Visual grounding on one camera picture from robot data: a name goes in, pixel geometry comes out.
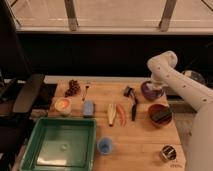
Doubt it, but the light blue towel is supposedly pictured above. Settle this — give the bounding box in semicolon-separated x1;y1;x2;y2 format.
147;83;163;92

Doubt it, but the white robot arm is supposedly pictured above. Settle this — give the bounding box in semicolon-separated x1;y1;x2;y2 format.
147;51;213;171

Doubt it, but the purple bowl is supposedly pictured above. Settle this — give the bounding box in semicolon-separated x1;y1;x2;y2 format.
141;81;164;101

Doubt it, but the brown bowl with sponge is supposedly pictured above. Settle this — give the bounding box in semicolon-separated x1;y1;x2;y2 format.
148;104;172;128

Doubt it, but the small dark spoon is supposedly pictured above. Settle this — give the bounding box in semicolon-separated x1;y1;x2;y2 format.
82;85;90;101

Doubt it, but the yellow banana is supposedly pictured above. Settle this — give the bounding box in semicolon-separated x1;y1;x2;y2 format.
107;103;116;126

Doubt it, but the blue sponge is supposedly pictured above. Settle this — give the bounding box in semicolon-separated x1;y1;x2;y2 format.
83;101;94;117

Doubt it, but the bunch of dark grapes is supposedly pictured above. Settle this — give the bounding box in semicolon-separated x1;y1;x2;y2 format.
65;80;80;97

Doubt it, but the orange carrot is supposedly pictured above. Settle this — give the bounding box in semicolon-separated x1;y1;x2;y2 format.
116;104;126;126

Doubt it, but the orange filled clear cup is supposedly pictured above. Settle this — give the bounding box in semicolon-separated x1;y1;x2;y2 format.
54;98;71;115

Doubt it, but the small blue cup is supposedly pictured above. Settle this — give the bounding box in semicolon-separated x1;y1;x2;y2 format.
97;137;113;155

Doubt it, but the green plastic bin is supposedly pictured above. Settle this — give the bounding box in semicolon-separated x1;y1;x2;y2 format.
20;118;96;171

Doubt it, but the black chair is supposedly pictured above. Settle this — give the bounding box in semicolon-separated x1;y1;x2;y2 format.
0;74;45;115

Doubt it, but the metal cup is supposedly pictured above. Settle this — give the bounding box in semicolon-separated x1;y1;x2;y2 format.
160;145;177;162

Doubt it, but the black handled brush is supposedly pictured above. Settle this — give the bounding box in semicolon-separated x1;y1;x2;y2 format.
124;86;138;120

